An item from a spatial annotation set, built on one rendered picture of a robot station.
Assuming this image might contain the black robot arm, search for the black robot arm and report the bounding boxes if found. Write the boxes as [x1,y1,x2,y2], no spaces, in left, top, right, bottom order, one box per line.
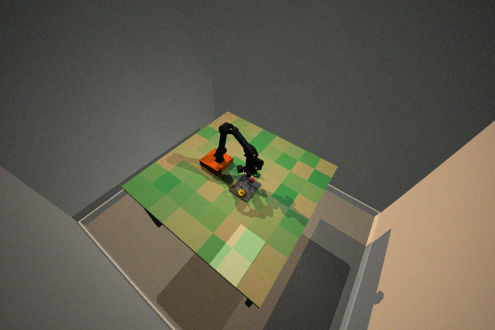
[213,122,264,176]

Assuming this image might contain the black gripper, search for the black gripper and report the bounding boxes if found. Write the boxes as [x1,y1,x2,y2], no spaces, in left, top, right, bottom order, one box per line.
[237,162,262,173]

